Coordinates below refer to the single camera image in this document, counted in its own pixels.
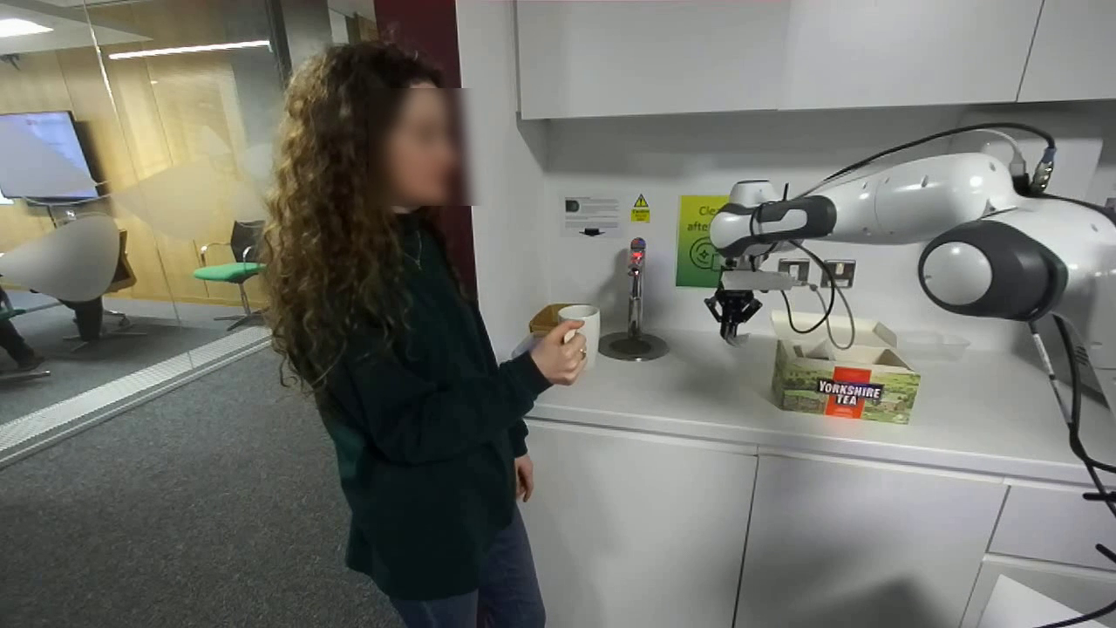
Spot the wall mounted monitor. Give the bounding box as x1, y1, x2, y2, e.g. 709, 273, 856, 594
0, 109, 104, 211

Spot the ceiling light strip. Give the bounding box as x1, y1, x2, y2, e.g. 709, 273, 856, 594
104, 35, 276, 62

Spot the green clean after use poster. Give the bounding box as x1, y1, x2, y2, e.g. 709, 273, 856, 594
672, 192, 732, 289

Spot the white mug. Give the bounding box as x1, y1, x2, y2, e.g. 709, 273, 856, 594
556, 304, 603, 373

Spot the white notice label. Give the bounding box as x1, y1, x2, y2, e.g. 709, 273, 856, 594
557, 192, 625, 241

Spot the woman's right hand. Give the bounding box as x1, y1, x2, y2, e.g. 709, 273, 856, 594
528, 317, 589, 391

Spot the curly haired woman in black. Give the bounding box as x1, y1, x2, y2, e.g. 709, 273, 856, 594
263, 38, 589, 628

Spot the metal stand holder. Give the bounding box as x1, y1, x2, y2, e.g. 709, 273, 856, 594
622, 233, 654, 353

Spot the white lower cabinet door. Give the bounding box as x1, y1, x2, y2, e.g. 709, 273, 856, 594
738, 448, 1010, 628
518, 419, 762, 628

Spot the white robot mounting table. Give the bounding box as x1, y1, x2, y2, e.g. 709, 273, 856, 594
975, 569, 1116, 628

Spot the green chair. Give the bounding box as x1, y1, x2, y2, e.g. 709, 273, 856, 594
189, 219, 271, 330

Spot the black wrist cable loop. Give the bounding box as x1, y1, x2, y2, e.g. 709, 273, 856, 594
779, 239, 863, 358

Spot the white upper cabinet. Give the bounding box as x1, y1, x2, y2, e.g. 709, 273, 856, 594
513, 0, 1116, 124

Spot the woman's left hand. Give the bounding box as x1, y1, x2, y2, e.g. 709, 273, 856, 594
511, 454, 541, 505

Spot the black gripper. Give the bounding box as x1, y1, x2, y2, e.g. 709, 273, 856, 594
706, 285, 769, 345

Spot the long black arm cable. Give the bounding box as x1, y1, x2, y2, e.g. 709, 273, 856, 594
1025, 315, 1116, 628

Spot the metal wall socket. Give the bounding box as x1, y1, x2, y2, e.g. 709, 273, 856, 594
800, 256, 858, 289

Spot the black cable along forearm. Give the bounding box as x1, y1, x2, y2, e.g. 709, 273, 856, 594
806, 120, 1062, 202

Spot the round metal sink drain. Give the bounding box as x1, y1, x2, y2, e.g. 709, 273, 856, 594
597, 330, 672, 365

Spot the green cardboard tea box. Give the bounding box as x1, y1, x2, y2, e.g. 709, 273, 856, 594
769, 312, 925, 427

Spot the white cabinet drawer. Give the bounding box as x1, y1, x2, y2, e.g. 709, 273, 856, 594
986, 481, 1116, 574

